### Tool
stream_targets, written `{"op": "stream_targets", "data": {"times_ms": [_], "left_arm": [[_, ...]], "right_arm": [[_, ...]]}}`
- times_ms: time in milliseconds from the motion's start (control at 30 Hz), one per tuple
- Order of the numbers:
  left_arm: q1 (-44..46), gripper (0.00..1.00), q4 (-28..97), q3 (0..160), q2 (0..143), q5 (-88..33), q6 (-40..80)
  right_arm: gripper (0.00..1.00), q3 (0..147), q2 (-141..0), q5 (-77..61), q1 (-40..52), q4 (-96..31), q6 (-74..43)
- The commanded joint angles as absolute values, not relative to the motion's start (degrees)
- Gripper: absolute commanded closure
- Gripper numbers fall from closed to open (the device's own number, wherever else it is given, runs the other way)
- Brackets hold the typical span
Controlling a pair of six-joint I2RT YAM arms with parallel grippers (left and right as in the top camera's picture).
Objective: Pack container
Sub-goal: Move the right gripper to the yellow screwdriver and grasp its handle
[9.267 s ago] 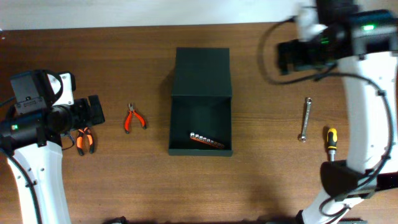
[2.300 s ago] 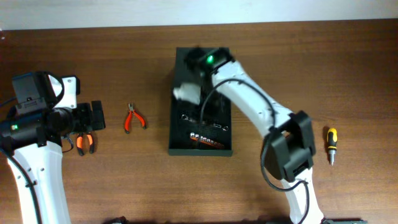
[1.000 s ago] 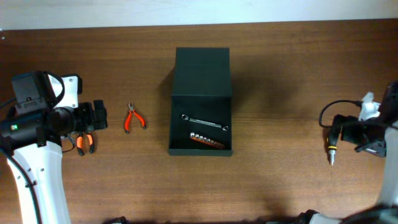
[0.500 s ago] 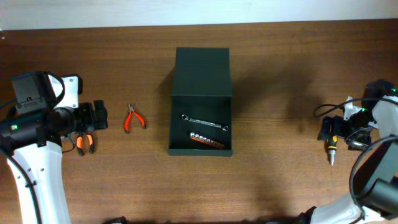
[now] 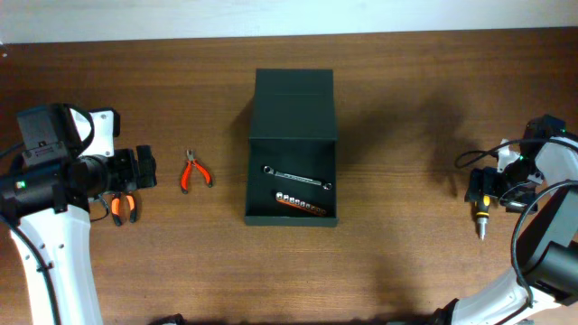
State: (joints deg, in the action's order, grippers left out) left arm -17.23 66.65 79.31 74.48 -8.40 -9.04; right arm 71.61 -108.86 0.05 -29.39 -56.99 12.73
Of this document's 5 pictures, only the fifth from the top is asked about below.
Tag yellow black stubby screwdriver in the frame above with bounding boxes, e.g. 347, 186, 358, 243
474, 195, 491, 240

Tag silver ratchet wrench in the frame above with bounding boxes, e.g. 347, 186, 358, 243
263, 165, 333, 190

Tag red diagonal cutting pliers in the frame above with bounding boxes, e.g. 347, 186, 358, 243
180, 149, 214, 195

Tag orange black needle-nose pliers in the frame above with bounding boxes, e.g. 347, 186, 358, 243
110, 191, 138, 227

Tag orange socket rail set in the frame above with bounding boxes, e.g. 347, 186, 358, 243
275, 192, 327, 217

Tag black open box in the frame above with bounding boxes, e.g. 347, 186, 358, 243
245, 69, 339, 228

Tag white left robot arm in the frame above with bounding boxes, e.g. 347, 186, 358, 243
1, 103, 157, 324

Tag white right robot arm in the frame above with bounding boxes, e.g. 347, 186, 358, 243
429, 115, 577, 325

